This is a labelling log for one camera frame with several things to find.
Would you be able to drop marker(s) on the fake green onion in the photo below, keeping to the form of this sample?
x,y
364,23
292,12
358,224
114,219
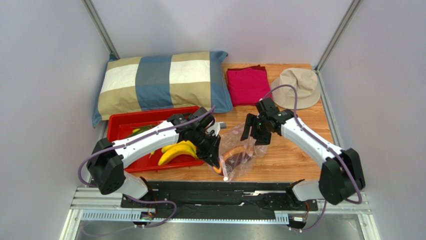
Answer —
x,y
141,129

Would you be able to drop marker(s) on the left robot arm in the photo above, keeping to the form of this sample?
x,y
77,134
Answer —
x,y
108,160

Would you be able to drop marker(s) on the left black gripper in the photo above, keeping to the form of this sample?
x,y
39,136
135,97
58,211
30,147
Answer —
x,y
211,154

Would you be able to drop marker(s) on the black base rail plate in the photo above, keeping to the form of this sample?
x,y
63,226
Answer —
x,y
227,200

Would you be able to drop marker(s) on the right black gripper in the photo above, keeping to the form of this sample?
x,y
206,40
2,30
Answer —
x,y
256,127

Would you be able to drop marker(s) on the yellow fake banana bunch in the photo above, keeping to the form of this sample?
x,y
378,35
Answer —
x,y
172,151

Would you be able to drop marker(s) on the fake orange bread slice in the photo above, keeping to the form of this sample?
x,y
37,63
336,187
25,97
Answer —
x,y
234,158

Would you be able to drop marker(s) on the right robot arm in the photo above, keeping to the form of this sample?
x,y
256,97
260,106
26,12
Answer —
x,y
341,173

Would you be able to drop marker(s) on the plaid pillow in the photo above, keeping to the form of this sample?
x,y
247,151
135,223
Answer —
x,y
146,83

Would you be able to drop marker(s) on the magenta folded cloth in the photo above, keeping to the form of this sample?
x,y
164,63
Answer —
x,y
248,85

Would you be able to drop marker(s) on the red plastic tray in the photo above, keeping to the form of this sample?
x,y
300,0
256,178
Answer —
x,y
122,125

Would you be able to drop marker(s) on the right aluminium frame post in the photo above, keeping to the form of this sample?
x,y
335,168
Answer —
x,y
340,30

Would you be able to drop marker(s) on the left aluminium frame post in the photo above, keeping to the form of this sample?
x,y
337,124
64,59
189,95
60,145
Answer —
x,y
96,19

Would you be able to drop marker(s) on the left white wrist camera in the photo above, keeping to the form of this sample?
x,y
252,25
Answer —
x,y
216,127

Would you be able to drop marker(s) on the beige bucket hat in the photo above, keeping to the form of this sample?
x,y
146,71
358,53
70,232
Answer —
x,y
296,85

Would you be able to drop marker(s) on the clear zip top bag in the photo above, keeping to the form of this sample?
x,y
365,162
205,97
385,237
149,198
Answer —
x,y
230,140

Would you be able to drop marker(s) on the aluminium frame post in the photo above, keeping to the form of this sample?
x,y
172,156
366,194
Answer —
x,y
96,19
340,30

